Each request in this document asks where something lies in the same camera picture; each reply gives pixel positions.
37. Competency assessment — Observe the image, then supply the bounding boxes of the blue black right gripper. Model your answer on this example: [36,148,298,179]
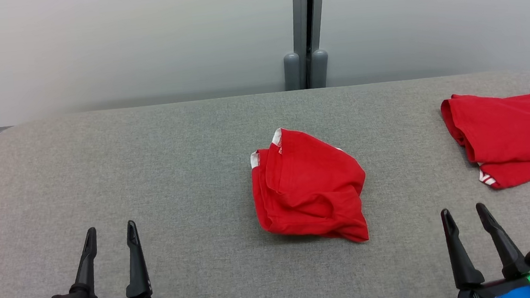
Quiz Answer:
[440,199,530,298]

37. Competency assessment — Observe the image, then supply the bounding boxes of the red white Bulls jersey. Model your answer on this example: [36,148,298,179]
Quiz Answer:
[439,88,530,194]

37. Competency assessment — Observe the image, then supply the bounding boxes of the red white shorts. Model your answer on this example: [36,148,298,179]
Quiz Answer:
[247,121,372,252]

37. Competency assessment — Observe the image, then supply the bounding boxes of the grey fabric sofa cushion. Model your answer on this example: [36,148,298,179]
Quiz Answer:
[0,68,530,298]

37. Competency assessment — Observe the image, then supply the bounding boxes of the grey partition post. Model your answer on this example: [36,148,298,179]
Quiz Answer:
[277,0,335,91]

